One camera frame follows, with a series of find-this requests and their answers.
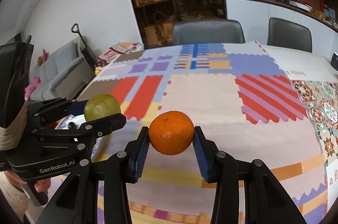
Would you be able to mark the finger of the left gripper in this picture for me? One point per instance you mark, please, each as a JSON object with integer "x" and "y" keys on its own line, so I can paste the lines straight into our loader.
{"x": 44, "y": 139}
{"x": 57, "y": 107}

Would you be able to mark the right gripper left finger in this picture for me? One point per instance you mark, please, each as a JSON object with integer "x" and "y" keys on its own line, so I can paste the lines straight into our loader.
{"x": 75, "y": 201}

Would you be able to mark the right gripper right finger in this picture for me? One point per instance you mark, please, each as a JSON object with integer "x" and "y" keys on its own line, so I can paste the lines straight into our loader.
{"x": 266, "y": 200}

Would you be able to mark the green apple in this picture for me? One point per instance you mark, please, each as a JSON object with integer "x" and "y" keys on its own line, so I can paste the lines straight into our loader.
{"x": 101, "y": 106}

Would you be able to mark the orange tangerine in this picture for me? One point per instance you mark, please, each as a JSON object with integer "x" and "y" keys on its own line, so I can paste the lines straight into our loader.
{"x": 171, "y": 132}

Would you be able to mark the left hand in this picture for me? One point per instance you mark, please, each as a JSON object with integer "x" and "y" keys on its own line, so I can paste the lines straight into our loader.
{"x": 40, "y": 186}

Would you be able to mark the blue white porcelain plate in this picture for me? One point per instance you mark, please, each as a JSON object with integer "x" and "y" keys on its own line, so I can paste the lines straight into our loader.
{"x": 100, "y": 149}

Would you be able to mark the pink plush toy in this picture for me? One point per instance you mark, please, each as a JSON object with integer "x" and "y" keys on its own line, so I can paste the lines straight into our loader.
{"x": 31, "y": 87}

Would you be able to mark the grey sofa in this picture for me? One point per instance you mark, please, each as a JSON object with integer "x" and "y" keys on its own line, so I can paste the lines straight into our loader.
{"x": 64, "y": 74}

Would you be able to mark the black upright vacuum cleaner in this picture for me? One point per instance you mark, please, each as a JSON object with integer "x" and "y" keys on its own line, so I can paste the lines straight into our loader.
{"x": 84, "y": 48}

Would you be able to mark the folded striped cloth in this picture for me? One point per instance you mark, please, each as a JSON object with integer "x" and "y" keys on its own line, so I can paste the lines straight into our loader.
{"x": 117, "y": 50}

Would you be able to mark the colourful patchwork tablecloth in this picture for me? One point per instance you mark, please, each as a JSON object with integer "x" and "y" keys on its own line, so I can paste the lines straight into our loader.
{"x": 242, "y": 101}

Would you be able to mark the patterned floral table mat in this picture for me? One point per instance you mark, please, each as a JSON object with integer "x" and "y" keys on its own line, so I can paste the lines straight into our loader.
{"x": 320, "y": 100}

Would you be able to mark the grey chair left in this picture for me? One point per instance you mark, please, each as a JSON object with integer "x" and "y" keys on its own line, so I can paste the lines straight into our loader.
{"x": 207, "y": 31}

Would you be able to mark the grey chair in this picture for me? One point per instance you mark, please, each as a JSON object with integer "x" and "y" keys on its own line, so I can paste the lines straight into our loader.
{"x": 287, "y": 34}
{"x": 207, "y": 31}

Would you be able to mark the grey chair right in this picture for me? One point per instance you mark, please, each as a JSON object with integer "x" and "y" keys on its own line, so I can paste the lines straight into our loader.
{"x": 287, "y": 34}

